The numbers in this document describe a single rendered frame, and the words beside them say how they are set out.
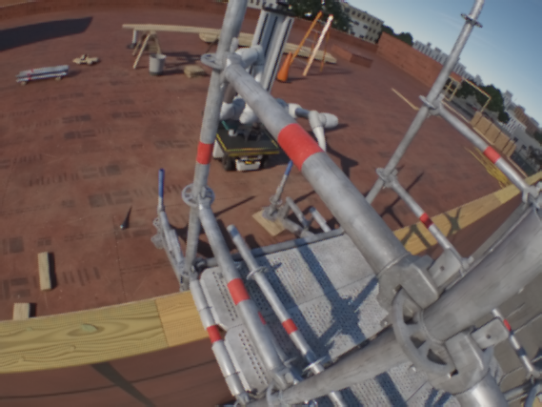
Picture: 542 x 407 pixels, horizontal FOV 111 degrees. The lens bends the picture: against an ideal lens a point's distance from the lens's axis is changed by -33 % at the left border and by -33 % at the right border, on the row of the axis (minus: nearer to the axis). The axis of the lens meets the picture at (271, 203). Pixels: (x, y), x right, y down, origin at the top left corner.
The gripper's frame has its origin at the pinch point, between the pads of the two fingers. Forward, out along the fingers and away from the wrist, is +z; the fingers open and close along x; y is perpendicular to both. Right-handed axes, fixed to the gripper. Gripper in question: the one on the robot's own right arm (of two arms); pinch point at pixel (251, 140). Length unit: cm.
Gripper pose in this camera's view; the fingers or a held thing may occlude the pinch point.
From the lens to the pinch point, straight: 278.6
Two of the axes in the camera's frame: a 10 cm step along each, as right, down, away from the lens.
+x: -8.5, 1.4, -5.0
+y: -4.4, -7.0, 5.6
